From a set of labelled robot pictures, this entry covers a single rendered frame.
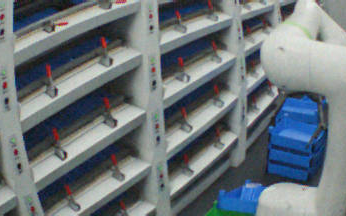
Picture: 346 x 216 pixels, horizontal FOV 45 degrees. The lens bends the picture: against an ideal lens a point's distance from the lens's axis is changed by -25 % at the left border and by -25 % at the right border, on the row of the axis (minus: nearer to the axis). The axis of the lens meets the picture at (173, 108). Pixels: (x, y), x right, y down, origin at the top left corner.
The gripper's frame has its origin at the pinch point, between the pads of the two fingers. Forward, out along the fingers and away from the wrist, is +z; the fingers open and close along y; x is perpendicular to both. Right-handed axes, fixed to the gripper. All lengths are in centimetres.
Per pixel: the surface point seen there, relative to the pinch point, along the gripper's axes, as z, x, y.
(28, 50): 29, -20, -62
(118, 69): 8, 20, -56
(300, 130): -46, 113, -10
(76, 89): 23, 6, -55
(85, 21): 9, -5, -63
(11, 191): 62, -6, -46
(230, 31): -51, 78, -60
